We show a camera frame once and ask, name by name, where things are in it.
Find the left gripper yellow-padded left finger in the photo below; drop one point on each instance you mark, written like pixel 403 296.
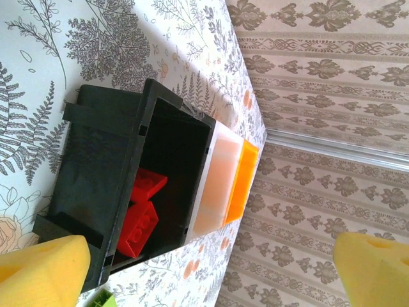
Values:
pixel 38 275

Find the left gripper yellow-padded right finger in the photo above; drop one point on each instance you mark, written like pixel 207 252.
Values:
pixel 377 272

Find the red lego brick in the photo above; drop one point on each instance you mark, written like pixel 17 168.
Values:
pixel 150 185
pixel 137 230

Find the black plastic bin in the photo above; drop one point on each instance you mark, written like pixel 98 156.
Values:
pixel 96 160

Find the orange plastic bin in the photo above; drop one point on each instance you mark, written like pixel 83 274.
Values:
pixel 243 179

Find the white plastic bin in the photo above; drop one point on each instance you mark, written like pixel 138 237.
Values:
pixel 217 179

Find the green lego brick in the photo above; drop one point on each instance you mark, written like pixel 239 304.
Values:
pixel 102 299

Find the floral patterned table cover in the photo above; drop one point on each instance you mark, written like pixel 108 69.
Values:
pixel 96 38

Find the aluminium frame post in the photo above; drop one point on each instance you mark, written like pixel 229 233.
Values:
pixel 335 147

